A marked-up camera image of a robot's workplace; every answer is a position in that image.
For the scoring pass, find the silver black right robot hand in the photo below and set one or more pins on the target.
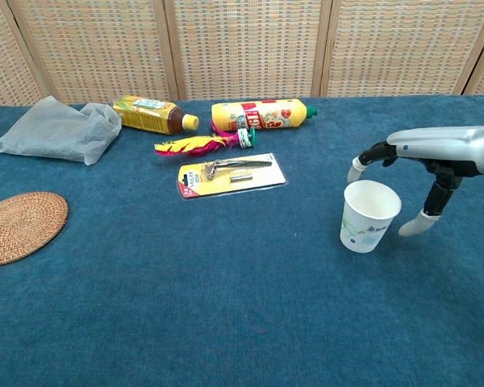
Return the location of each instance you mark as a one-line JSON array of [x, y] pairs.
[[447, 147]]

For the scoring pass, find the white paper cup floral print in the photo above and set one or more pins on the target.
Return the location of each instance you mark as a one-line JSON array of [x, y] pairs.
[[367, 230]]

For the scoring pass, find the round brown woven coaster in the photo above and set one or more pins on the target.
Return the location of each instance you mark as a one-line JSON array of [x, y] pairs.
[[20, 225]]

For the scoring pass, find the yellow bottle green cap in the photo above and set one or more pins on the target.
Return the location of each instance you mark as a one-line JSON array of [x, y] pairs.
[[258, 115]]

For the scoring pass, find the packaged metal tool yellow card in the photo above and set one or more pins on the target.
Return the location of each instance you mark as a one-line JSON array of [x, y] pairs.
[[234, 175]]

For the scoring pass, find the pink yellow feather shuttlecock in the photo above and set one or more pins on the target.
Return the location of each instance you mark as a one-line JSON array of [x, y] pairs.
[[197, 145]]

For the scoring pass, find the blue table cloth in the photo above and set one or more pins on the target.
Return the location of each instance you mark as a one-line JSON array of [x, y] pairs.
[[226, 290]]

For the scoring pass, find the yellow label tea bottle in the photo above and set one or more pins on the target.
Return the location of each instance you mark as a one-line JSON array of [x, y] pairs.
[[149, 115]]

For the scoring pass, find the translucent white plastic bag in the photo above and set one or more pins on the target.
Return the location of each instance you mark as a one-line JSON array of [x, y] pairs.
[[56, 131]]

